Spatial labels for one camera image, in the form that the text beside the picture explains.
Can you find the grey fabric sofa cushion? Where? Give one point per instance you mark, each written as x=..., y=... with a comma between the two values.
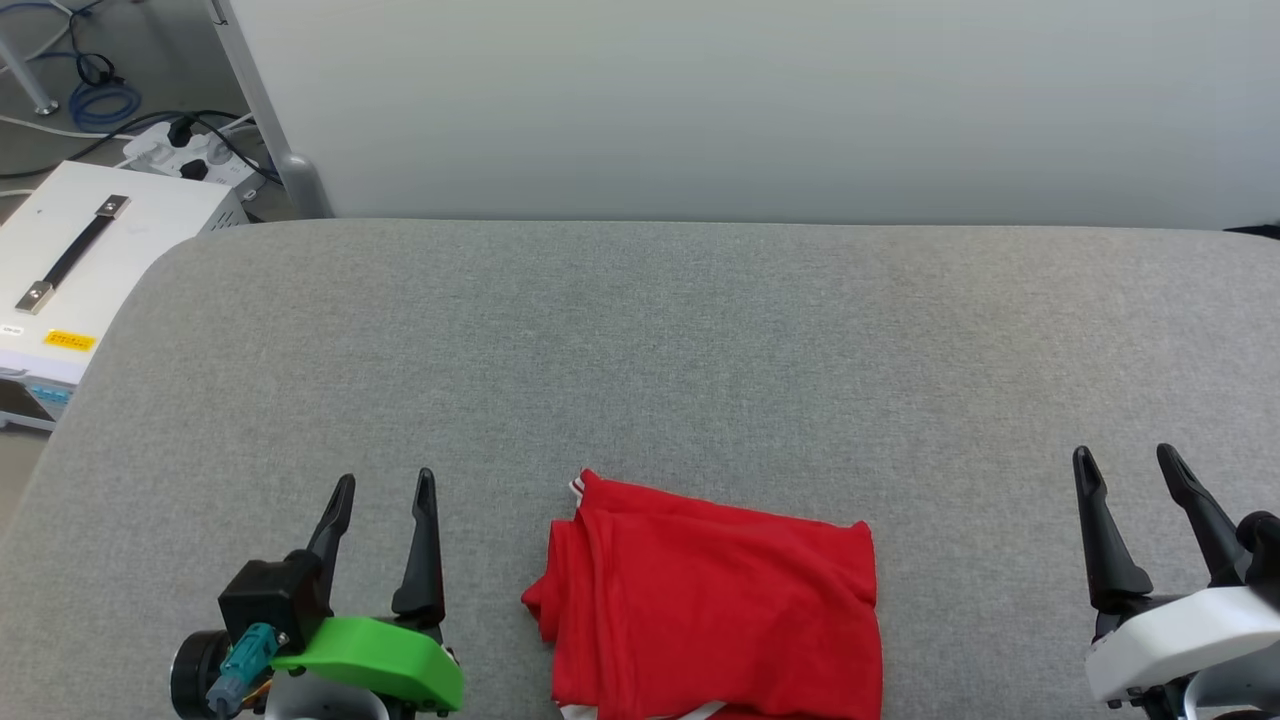
x=700, y=370

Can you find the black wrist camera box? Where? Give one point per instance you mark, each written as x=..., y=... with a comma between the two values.
x=270, y=600
x=1262, y=555

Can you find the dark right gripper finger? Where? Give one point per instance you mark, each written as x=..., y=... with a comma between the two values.
x=1105, y=540
x=1200, y=520

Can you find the grey table leg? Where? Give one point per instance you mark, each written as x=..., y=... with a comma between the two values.
x=25, y=75

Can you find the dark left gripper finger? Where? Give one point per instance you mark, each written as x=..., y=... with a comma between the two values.
x=330, y=545
x=422, y=560

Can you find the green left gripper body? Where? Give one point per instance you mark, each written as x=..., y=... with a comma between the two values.
x=385, y=660

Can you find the white equipment box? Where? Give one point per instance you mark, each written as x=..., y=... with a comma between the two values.
x=100, y=260

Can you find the red and white t-shirt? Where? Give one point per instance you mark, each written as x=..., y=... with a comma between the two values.
x=720, y=610

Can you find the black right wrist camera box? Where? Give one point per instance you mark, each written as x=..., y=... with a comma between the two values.
x=1262, y=555

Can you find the black chair base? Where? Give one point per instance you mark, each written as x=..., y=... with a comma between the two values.
x=1258, y=231

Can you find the grey metal partition post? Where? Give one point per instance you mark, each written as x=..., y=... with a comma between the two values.
x=265, y=110

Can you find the yellow warning label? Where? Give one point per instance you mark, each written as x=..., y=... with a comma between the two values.
x=70, y=341

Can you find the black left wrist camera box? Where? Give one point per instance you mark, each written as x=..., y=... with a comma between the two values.
x=270, y=600

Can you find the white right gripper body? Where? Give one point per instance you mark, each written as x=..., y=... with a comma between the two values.
x=1170, y=635

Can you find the white power strip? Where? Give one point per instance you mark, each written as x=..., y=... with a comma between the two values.
x=190, y=155

